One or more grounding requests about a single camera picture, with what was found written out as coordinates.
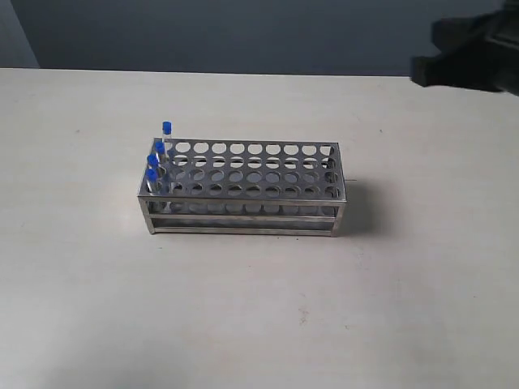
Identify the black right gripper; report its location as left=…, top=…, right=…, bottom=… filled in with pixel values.
left=410, top=1, right=518, bottom=96

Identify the blue-capped tube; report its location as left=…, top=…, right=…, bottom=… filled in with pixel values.
left=162, top=121, right=173, bottom=161
left=144, top=168, right=162, bottom=196
left=147, top=154, right=163, bottom=184
left=154, top=141, right=169, bottom=178

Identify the stainless steel test tube rack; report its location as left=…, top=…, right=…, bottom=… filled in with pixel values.
left=137, top=139, right=347, bottom=237

